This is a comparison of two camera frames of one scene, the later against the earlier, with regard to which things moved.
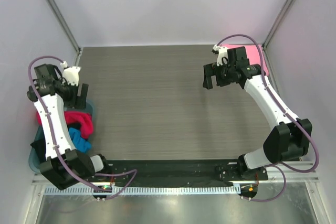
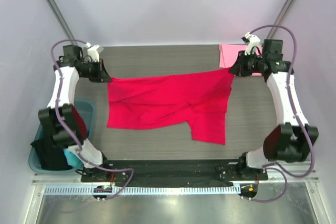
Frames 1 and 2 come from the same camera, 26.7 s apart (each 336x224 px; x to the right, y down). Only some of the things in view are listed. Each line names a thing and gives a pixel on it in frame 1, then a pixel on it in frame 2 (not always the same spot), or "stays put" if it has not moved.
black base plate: x=179 y=170 stays put
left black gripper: x=74 y=102 -> x=101 y=75
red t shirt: x=83 y=119 -> x=198 y=100
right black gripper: x=218 y=75 -> x=240 y=64
